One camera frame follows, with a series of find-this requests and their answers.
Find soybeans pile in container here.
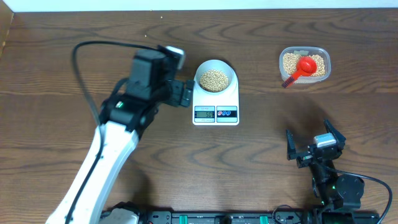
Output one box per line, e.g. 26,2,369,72
282,53,326,77

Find soybeans in grey bowl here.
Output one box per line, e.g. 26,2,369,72
199,70,229,93

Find white digital kitchen scale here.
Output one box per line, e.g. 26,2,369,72
192,70,239,126

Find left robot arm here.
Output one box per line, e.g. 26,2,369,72
47,46,195,223

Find clear plastic soybean container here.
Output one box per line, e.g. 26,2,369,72
279,46,331,84

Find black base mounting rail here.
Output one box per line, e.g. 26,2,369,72
139,210,381,224

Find red plastic measuring scoop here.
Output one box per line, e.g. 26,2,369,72
282,57,318,88

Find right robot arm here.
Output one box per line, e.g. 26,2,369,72
286,119,364,223

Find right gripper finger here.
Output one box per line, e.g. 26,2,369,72
323,119,346,143
285,129,296,153

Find grey round bowl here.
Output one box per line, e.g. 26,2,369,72
195,59,234,93

